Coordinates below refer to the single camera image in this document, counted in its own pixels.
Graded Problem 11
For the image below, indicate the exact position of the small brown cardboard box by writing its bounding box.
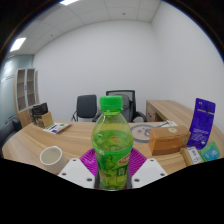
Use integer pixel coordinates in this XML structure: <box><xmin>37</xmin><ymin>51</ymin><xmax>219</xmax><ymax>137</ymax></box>
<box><xmin>39</xmin><ymin>111</ymin><xmax>54</xmax><ymax>129</ymax></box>

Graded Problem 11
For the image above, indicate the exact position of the black office chair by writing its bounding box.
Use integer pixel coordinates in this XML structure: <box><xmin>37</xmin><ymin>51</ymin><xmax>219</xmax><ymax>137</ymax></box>
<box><xmin>70</xmin><ymin>94</ymin><xmax>98</xmax><ymax>122</ymax></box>

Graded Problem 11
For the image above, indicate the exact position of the green and purple booklet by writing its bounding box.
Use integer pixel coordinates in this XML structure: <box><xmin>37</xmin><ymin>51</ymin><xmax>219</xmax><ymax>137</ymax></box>
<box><xmin>43</xmin><ymin>122</ymin><xmax>72</xmax><ymax>135</ymax></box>

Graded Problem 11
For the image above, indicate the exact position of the white and brown cup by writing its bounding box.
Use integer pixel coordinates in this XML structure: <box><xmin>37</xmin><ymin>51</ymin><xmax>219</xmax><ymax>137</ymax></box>
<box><xmin>39</xmin><ymin>145</ymin><xmax>69</xmax><ymax>175</ymax></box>

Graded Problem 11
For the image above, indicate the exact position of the green drink bottle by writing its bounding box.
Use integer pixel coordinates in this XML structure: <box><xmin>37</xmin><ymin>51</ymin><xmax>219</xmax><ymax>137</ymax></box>
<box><xmin>91</xmin><ymin>95</ymin><xmax>134</xmax><ymax>192</ymax></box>

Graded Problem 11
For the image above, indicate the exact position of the folded green cloth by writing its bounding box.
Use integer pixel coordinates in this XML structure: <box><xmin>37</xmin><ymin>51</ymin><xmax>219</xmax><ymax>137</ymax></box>
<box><xmin>199</xmin><ymin>140</ymin><xmax>222</xmax><ymax>163</ymax></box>

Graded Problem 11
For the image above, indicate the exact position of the white paper card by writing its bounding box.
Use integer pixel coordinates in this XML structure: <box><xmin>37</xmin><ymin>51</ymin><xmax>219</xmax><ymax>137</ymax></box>
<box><xmin>159</xmin><ymin>120</ymin><xmax>178</xmax><ymax>128</ymax></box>

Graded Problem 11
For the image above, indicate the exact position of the wooden shelf unit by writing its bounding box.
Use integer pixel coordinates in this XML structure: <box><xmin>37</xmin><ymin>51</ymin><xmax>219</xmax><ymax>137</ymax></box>
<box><xmin>13</xmin><ymin>67</ymin><xmax>40</xmax><ymax>128</ymax></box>

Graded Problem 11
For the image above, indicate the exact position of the dark armchair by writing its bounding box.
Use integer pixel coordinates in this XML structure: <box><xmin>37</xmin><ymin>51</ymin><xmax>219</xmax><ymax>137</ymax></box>
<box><xmin>0</xmin><ymin>117</ymin><xmax>23</xmax><ymax>158</ymax></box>

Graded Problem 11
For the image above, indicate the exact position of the purple pouch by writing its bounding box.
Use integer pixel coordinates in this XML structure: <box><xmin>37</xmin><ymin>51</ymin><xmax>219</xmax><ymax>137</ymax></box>
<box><xmin>186</xmin><ymin>97</ymin><xmax>217</xmax><ymax>151</ymax></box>

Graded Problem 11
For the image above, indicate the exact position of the wooden side desk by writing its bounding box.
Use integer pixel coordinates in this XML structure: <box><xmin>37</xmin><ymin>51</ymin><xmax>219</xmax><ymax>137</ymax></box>
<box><xmin>145</xmin><ymin>99</ymin><xmax>201</xmax><ymax>134</ymax></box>

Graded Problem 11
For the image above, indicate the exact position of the round grey pad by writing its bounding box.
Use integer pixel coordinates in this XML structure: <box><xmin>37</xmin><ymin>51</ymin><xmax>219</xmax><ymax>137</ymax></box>
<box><xmin>129</xmin><ymin>123</ymin><xmax>158</xmax><ymax>144</ymax></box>

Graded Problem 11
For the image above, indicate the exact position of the flat blue packet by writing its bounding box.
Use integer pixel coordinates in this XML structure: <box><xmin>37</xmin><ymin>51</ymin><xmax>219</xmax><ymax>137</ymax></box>
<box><xmin>203</xmin><ymin>148</ymin><xmax>219</xmax><ymax>161</ymax></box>

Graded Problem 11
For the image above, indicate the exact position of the grey mesh office chair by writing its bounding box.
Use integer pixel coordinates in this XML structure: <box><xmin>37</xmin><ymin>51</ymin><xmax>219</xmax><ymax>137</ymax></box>
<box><xmin>93</xmin><ymin>89</ymin><xmax>148</xmax><ymax>124</ymax></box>

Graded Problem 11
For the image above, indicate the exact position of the rectangular ceiling light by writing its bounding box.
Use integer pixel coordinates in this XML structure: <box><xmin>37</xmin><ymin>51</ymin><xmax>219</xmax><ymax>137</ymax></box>
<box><xmin>9</xmin><ymin>37</ymin><xmax>27</xmax><ymax>53</ymax></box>
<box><xmin>59</xmin><ymin>0</ymin><xmax>80</xmax><ymax>6</ymax></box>

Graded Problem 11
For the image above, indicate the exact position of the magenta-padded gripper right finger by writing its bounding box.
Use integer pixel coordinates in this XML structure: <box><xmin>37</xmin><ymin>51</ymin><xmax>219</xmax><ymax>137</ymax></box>
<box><xmin>126</xmin><ymin>148</ymin><xmax>168</xmax><ymax>190</ymax></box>

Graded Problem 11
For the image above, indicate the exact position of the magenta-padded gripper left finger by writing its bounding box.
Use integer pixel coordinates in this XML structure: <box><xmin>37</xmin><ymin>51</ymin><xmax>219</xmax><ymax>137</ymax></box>
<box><xmin>57</xmin><ymin>148</ymin><xmax>100</xmax><ymax>190</ymax></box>

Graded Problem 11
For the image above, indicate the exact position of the orange-brown cardboard box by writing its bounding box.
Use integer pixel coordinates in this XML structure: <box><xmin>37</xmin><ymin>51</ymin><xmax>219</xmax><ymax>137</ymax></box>
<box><xmin>147</xmin><ymin>125</ymin><xmax>192</xmax><ymax>157</ymax></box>

